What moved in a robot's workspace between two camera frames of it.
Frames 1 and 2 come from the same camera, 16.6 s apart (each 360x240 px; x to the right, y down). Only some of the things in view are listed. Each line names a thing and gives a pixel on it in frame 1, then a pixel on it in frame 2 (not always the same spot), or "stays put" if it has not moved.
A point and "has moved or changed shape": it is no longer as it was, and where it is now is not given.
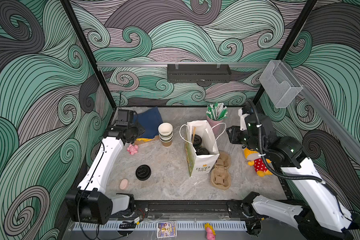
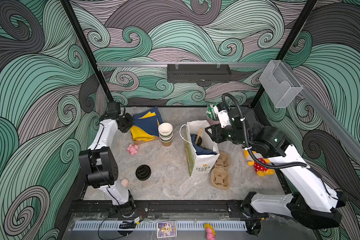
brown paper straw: x=193 y=133 has moved or changed shape
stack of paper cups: x=165 y=132 stays put
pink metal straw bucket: x=218 y=128 stays put
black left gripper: x=140 y=130 -> x=130 y=122
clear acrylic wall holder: x=281 y=83 stays put
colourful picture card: x=165 y=229 stays put
